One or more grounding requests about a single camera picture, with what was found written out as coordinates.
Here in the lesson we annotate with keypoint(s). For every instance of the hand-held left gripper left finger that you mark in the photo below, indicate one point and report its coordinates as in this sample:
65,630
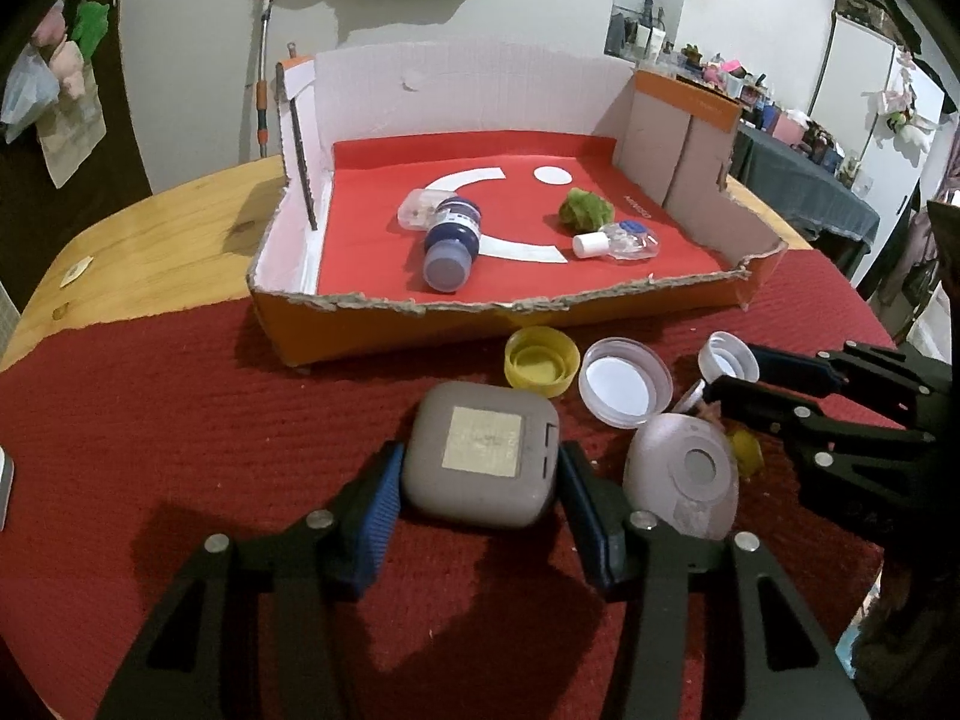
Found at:
375,521

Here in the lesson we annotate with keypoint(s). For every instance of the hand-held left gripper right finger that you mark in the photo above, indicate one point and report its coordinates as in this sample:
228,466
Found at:
585,517

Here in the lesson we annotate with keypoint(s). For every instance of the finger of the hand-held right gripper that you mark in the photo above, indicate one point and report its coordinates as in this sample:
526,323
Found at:
787,371
757,406

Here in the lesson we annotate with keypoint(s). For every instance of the small yellow toy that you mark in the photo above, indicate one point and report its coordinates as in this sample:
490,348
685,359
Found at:
746,454

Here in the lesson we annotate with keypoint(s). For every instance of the white ribbed cap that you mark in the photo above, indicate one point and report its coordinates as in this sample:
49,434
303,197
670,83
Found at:
724,356

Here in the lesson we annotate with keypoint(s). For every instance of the grey rounded case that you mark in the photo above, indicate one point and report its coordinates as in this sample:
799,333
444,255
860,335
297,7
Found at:
450,495

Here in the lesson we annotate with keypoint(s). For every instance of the pink rounded case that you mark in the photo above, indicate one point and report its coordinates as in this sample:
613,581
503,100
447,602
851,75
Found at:
667,465

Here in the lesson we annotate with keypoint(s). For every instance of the clear plastic lid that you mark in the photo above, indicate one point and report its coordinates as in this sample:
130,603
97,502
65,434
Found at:
626,382

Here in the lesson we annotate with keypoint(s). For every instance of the yellow bottle cap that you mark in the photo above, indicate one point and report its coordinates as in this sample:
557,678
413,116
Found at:
540,367

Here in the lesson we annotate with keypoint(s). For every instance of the clear sanitizer bottle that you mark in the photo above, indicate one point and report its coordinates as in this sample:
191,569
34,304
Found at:
630,238

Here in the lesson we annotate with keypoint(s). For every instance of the green fuzzy toy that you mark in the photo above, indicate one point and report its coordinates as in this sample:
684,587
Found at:
585,210

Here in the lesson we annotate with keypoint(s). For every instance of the dark blue bottle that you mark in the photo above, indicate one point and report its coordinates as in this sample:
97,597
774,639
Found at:
450,240

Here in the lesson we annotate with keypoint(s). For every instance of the clear plastic cup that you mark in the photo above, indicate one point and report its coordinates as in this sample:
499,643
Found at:
416,210

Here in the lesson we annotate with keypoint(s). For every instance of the orange cardboard box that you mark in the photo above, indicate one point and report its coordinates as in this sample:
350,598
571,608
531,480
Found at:
465,90

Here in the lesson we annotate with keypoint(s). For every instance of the person's right forearm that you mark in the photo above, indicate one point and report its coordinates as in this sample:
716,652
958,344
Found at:
915,630

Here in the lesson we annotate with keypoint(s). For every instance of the light blue cloth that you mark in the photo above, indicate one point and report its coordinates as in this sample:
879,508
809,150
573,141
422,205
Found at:
844,637

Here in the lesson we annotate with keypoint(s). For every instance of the red knitted mat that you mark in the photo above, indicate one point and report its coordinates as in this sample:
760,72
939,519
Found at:
187,427

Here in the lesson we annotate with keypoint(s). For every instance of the pink striped curtain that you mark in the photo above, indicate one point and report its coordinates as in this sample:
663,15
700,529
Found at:
951,157

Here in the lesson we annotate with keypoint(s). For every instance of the white flower plush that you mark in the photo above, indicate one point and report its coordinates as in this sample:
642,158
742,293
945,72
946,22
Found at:
904,116

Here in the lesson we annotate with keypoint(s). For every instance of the white refrigerator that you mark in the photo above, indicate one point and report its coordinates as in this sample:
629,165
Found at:
855,90

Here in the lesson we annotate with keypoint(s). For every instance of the cluttered side table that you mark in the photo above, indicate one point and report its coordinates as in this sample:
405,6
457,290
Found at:
750,82

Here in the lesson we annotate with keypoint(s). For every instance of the dark thin rod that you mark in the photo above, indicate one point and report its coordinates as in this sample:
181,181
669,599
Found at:
298,157

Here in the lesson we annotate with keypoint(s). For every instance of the dark patterned box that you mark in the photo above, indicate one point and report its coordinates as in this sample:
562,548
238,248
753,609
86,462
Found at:
866,4

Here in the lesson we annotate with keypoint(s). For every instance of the small paper sticker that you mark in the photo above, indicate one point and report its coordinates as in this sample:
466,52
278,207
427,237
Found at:
76,271

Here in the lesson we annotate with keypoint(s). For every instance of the dark wooden door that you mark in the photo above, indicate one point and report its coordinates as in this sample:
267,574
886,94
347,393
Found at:
120,135

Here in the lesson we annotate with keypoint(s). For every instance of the metal pole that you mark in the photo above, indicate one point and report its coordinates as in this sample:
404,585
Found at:
262,52

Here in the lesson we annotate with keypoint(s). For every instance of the beige hanging paper bag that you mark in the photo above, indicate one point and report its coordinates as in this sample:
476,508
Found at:
71,142

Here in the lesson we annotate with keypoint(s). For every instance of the pink plush toy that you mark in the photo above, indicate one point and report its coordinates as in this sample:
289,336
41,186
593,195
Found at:
67,67
49,24

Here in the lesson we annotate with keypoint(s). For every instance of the clear plastic bag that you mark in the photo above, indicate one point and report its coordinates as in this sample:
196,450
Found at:
26,90

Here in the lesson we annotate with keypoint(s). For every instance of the green plush toy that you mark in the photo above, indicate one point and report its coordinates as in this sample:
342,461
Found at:
90,26

